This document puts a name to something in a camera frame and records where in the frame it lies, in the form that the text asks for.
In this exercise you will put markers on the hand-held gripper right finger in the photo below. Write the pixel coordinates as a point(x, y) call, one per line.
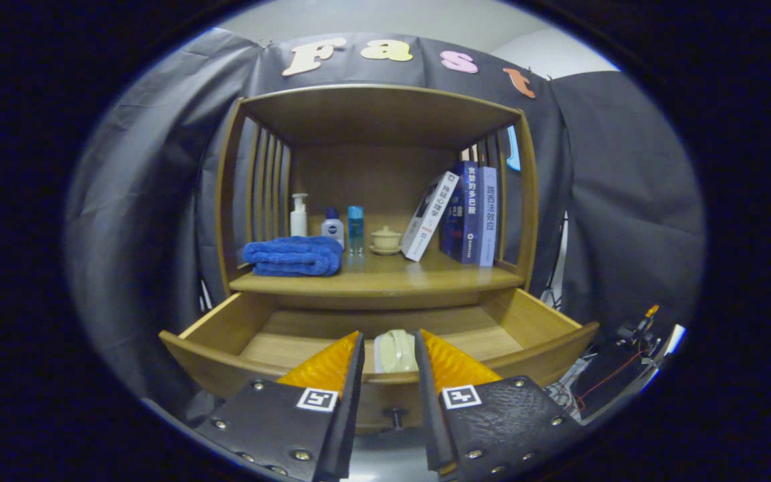
point(429, 415)

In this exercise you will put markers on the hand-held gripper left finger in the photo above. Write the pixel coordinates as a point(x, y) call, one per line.
point(342, 415)

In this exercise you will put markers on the wooden countertop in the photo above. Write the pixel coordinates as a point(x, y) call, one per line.
point(392, 276)

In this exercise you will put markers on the wooden cabinet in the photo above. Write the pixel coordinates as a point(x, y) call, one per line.
point(372, 181)

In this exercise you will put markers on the blue folded towel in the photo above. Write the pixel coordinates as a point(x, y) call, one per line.
point(292, 258)

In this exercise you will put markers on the beige lidded teacup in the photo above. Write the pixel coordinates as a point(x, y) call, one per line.
point(385, 241)

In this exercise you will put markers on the white bottle blue cap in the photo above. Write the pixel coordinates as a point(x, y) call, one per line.
point(332, 231)

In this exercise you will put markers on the clear blue bottle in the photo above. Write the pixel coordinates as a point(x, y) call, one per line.
point(355, 231)

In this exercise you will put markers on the black low platform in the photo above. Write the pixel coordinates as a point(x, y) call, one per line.
point(610, 375)

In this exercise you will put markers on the white book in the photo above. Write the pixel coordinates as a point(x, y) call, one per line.
point(429, 217)

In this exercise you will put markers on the white pump bottle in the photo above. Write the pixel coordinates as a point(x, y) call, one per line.
point(298, 221)

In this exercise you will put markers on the dark blue book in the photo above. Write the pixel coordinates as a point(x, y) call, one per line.
point(462, 214)

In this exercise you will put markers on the light blue book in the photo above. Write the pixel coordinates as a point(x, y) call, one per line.
point(488, 214)

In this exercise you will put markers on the orange black tool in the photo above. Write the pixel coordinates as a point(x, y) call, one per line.
point(636, 328)

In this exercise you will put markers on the white paper sheet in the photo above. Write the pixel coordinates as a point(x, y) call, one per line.
point(672, 340)

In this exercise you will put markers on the black backdrop cloth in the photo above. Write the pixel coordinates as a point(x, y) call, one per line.
point(131, 234)

